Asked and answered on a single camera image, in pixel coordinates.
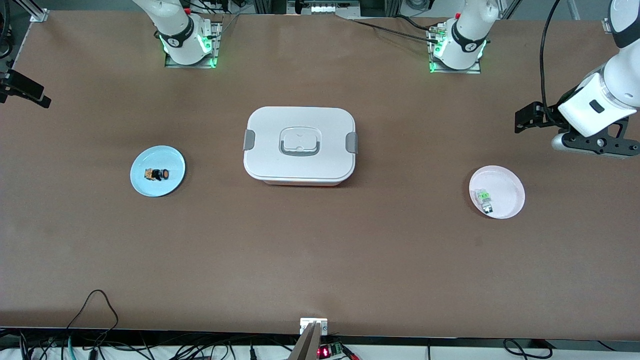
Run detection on white lidded lunch box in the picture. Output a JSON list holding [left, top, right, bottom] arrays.
[[243, 106, 359, 187]]

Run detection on pink plate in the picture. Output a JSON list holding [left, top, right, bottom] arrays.
[[469, 165, 526, 219]]

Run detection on blue plate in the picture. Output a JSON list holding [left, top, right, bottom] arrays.
[[130, 145, 186, 197]]

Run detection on white power strip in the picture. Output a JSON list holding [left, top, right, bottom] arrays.
[[310, 4, 361, 14]]

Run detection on circuit board with red display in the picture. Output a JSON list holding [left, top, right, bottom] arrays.
[[317, 341, 347, 359]]

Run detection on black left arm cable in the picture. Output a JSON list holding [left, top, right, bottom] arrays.
[[539, 0, 563, 128]]

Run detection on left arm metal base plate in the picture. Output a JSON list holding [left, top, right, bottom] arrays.
[[427, 25, 482, 75]]

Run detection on green push-button switch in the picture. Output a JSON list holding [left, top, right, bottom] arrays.
[[476, 189, 495, 214]]

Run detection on black cable to arm base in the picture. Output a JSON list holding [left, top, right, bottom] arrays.
[[347, 15, 443, 46]]

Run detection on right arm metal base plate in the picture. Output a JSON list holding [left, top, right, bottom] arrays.
[[165, 20, 223, 69]]

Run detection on black looped table cable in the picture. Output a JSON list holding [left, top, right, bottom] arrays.
[[65, 289, 120, 342]]

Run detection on black coiled floor cable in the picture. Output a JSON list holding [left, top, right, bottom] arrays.
[[502, 339, 553, 360]]

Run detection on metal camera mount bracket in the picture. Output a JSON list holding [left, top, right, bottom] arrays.
[[289, 318, 329, 360]]

